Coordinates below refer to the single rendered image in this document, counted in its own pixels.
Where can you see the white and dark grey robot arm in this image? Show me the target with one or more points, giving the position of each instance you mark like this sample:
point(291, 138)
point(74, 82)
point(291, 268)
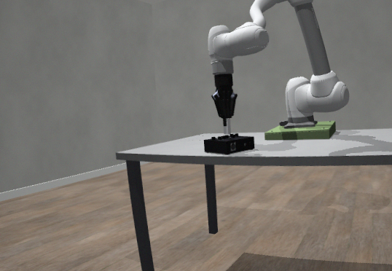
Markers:
point(323, 93)

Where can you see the black lighting desk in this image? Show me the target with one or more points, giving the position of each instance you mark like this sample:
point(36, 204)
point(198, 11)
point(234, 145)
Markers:
point(229, 144)

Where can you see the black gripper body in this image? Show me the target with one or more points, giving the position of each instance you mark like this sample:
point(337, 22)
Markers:
point(221, 81)

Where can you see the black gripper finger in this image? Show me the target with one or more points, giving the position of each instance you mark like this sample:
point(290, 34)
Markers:
point(231, 102)
point(220, 106)

